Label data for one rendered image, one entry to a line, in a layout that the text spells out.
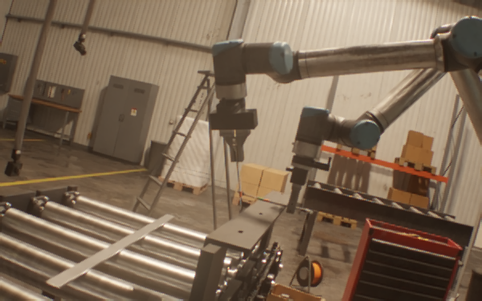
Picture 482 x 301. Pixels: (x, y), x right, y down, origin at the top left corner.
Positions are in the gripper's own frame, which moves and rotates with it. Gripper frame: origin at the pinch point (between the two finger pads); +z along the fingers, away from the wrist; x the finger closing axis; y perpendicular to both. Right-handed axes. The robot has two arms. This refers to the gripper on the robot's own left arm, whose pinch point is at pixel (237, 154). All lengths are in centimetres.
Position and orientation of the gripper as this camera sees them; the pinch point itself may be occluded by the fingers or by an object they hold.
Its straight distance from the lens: 156.4
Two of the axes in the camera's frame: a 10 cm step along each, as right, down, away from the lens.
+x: -9.7, 0.0, 2.5
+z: 0.8, 9.4, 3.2
